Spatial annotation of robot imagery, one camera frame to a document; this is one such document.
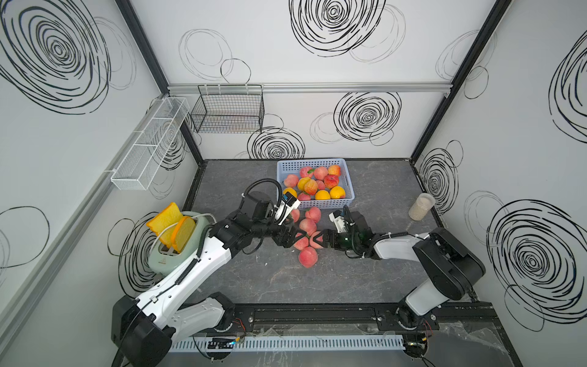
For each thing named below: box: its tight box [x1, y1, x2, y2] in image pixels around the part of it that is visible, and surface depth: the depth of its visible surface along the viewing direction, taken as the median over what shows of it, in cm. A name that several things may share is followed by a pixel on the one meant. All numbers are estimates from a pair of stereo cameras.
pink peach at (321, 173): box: [314, 165, 329, 181], surface depth 111 cm
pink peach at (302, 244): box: [293, 236, 309, 251], surface depth 88 cm
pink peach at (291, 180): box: [284, 174, 299, 188], surface depth 107 cm
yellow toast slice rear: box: [146, 201, 184, 247], surface depth 75 cm
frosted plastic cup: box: [408, 192, 436, 221], surface depth 95 cm
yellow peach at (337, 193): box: [329, 185, 347, 200], surface depth 104 cm
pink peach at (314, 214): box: [304, 206, 322, 223], surface depth 96 cm
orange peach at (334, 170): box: [327, 164, 342, 176], surface depth 111 cm
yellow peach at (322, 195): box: [314, 189, 331, 201], surface depth 102 cm
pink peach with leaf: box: [291, 208, 301, 223], surface depth 96 cm
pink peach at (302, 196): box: [298, 192, 312, 202], surface depth 102 cm
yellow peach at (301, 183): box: [297, 177, 309, 192], surface depth 107 cm
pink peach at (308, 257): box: [298, 246, 318, 269], surface depth 84 cm
